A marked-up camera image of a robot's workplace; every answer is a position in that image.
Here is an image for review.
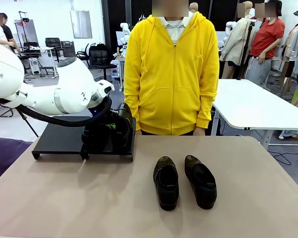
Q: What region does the person's right forearm yellow sleeve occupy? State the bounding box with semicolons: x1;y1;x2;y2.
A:
123;81;143;132

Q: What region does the person's left forearm yellow sleeve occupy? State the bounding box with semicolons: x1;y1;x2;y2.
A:
196;81;221;129

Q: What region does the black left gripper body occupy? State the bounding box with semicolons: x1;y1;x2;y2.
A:
85;106;120;136

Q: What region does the grey wall cabinet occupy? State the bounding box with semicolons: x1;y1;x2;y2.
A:
70;10;93;39

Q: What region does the thin black rod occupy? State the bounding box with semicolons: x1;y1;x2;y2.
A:
14;108;40;138

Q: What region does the white table with legs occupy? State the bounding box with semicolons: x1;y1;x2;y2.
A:
210;78;298;156

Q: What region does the black shoe stand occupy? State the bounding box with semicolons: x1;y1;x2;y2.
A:
31;115;90;161
84;116;137;163

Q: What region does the black high-back stool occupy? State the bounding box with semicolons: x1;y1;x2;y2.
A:
45;37;64;62

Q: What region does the black box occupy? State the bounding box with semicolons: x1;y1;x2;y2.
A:
61;41;75;58

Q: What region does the man in black clothes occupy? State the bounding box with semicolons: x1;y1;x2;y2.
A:
1;13;22;53

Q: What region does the black bar stool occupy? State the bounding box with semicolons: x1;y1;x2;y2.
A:
89;50;118;84

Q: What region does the black backpack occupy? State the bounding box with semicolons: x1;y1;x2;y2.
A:
88;42;107;53

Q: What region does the black leather loafer shoe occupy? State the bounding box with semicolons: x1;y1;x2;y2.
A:
81;125;111;151
184;155;218;210
152;156;180;212
111;102;134;150

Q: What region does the grey board with red sign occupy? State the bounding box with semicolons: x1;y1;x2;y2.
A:
14;19;39;48

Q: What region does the black mesh office chair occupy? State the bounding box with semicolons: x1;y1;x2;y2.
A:
75;43;90;62

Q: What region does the person in yellow hoodie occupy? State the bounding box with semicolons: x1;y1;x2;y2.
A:
123;11;221;136

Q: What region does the mannequin in beige jacket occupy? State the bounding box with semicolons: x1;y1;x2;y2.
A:
219;1;255;80

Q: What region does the black floor cable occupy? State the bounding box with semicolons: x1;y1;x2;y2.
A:
273;151;298;166

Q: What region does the small white appliance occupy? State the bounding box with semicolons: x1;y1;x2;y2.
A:
29;57;42;75

